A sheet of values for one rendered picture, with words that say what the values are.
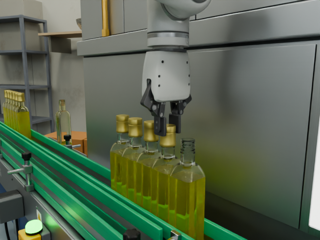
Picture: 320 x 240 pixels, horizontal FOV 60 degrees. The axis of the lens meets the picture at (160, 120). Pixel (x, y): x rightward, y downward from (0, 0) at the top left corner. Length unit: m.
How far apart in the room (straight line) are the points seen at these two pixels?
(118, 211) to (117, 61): 0.53
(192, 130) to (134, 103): 0.30
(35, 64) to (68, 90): 0.77
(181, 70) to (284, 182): 0.30
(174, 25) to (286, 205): 0.41
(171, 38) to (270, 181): 0.34
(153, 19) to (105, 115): 0.62
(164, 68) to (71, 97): 4.18
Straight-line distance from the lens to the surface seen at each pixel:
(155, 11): 0.55
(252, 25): 0.61
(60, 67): 4.78
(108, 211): 0.76
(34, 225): 0.90
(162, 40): 0.54
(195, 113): 0.69
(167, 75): 0.54
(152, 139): 0.62
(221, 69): 0.64
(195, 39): 0.70
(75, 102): 4.64
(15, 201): 1.14
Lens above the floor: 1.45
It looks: 10 degrees down
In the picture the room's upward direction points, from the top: straight up
